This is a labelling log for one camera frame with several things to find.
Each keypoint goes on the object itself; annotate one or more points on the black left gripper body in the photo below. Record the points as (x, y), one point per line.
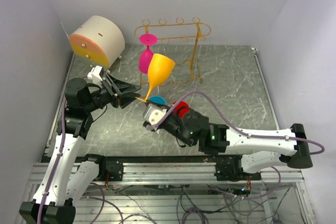
(100, 98)

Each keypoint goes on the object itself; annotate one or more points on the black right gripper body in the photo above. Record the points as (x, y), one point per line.
(173, 126)

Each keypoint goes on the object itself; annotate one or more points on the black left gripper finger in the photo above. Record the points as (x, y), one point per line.
(126, 99)
(121, 87)

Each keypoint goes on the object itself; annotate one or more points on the red wine glass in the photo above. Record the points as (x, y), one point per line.
(181, 109)

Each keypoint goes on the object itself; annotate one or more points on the blue wine glass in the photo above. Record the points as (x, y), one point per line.
(157, 99)

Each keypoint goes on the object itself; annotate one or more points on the orange wine glass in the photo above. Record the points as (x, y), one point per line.
(160, 68)

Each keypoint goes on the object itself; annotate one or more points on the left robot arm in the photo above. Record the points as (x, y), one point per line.
(60, 190)

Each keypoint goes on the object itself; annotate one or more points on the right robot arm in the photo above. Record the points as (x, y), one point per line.
(258, 149)

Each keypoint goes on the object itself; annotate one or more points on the pink wine glass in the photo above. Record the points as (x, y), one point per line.
(146, 56)

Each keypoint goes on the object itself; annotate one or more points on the round beige drawer cabinet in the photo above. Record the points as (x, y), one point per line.
(98, 40)

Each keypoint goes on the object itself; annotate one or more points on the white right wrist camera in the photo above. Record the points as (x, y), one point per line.
(153, 114)

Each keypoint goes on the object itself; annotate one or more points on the gold wire wine glass rack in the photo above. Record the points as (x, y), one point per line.
(182, 49)

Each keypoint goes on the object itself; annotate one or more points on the aluminium rail frame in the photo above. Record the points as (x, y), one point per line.
(176, 168)

